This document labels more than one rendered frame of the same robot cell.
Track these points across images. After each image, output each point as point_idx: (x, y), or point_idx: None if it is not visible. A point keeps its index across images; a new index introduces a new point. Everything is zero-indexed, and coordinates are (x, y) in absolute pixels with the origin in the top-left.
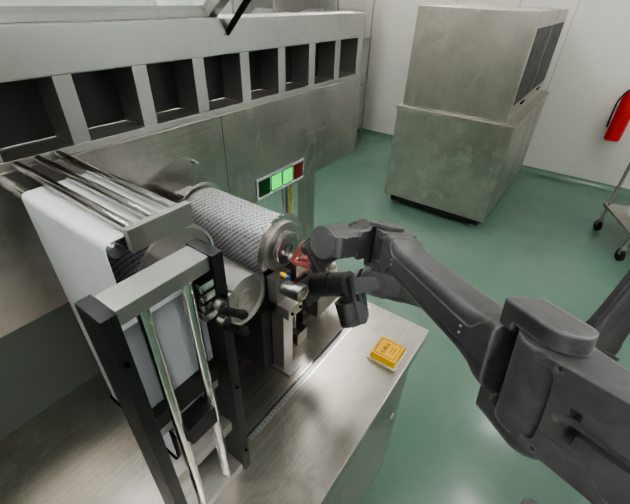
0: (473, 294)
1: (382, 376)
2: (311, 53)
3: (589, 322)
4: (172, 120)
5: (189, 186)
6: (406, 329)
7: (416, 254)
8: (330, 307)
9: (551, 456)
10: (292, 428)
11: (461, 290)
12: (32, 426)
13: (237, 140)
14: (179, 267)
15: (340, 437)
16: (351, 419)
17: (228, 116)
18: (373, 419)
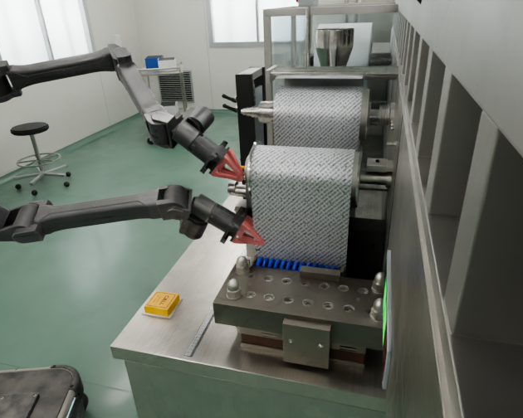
0: (131, 76)
1: (167, 289)
2: (442, 101)
3: None
4: (403, 89)
5: (392, 167)
6: (139, 337)
7: (148, 98)
8: (235, 337)
9: None
10: (228, 248)
11: (135, 77)
12: (376, 214)
13: (398, 164)
14: (245, 71)
15: (195, 252)
16: (189, 261)
17: (403, 122)
18: (173, 265)
